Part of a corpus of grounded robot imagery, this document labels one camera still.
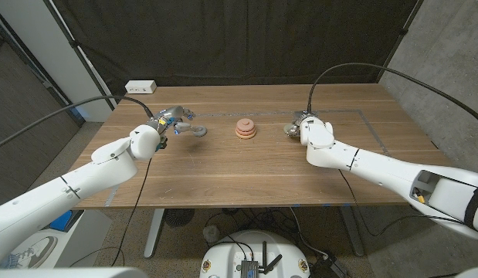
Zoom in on black round floor fan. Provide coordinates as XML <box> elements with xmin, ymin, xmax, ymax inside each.
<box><xmin>164</xmin><ymin>208</ymin><xmax>195</xmax><ymax>228</ymax></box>

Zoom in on black backdrop stand pole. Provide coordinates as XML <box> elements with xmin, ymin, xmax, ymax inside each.
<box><xmin>375</xmin><ymin>0</ymin><xmax>425</xmax><ymax>84</ymax></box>
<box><xmin>42</xmin><ymin>0</ymin><xmax>118</xmax><ymax>110</ymax></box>

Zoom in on grey table leg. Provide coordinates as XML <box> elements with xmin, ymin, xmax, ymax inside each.
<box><xmin>340</xmin><ymin>206</ymin><xmax>366</xmax><ymax>258</ymax></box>

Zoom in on black fabric backdrop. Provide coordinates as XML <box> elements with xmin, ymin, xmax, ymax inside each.
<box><xmin>51</xmin><ymin>0</ymin><xmax>421</xmax><ymax>102</ymax></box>

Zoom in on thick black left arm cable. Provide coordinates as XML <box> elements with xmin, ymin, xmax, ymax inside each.
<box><xmin>0</xmin><ymin>95</ymin><xmax>154</xmax><ymax>152</ymax></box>

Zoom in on white grey sneaker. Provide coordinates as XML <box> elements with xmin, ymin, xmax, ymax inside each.
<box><xmin>0</xmin><ymin>236</ymin><xmax>59</xmax><ymax>270</ymax></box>

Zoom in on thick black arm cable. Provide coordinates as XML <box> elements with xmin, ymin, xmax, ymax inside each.
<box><xmin>0</xmin><ymin>95</ymin><xmax>154</xmax><ymax>152</ymax></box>
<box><xmin>307</xmin><ymin>63</ymin><xmax>478</xmax><ymax>129</ymax></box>

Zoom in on grey antenna radio module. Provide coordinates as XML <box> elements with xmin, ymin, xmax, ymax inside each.
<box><xmin>240</xmin><ymin>241</ymin><xmax>283</xmax><ymax>278</ymax></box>

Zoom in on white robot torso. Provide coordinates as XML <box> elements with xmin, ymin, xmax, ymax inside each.
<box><xmin>0</xmin><ymin>266</ymin><xmax>149</xmax><ymax>278</ymax></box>

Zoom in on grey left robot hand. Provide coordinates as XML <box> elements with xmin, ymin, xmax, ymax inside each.
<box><xmin>147</xmin><ymin>105</ymin><xmax>207</xmax><ymax>137</ymax></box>

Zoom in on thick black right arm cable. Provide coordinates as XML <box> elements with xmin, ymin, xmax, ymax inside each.
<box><xmin>307</xmin><ymin>63</ymin><xmax>478</xmax><ymax>129</ymax></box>

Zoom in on thin black right wrist wire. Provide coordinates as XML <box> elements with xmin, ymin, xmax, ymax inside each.
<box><xmin>338</xmin><ymin>169</ymin><xmax>467</xmax><ymax>237</ymax></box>

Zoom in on thin black wrist wire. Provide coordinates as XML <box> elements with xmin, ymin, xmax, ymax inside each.
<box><xmin>68</xmin><ymin>158</ymin><xmax>153</xmax><ymax>268</ymax></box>
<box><xmin>338</xmin><ymin>169</ymin><xmax>467</xmax><ymax>237</ymax></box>

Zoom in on white power strip box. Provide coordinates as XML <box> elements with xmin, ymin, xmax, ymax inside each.
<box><xmin>124</xmin><ymin>80</ymin><xmax>158</xmax><ymax>95</ymax></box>

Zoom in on black tangled floor cables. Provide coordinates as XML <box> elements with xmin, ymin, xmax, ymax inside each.
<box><xmin>203</xmin><ymin>208</ymin><xmax>301</xmax><ymax>248</ymax></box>

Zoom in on white table leg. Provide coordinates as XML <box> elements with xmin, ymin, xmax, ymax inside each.
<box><xmin>143</xmin><ymin>208</ymin><xmax>166</xmax><ymax>259</ymax></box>

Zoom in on grey round floor puck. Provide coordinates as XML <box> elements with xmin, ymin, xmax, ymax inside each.
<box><xmin>202</xmin><ymin>225</ymin><xmax>221</xmax><ymax>243</ymax></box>

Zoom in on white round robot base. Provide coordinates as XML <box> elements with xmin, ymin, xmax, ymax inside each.
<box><xmin>199</xmin><ymin>230</ymin><xmax>312</xmax><ymax>278</ymax></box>

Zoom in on thin black left wrist wire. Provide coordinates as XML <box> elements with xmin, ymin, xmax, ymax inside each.
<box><xmin>68</xmin><ymin>158</ymin><xmax>153</xmax><ymax>268</ymax></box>

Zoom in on black power adapter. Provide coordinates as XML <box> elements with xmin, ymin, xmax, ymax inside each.
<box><xmin>310</xmin><ymin>253</ymin><xmax>350</xmax><ymax>278</ymax></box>

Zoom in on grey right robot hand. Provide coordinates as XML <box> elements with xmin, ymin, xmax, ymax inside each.
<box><xmin>283</xmin><ymin>110</ymin><xmax>320</xmax><ymax>138</ymax></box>

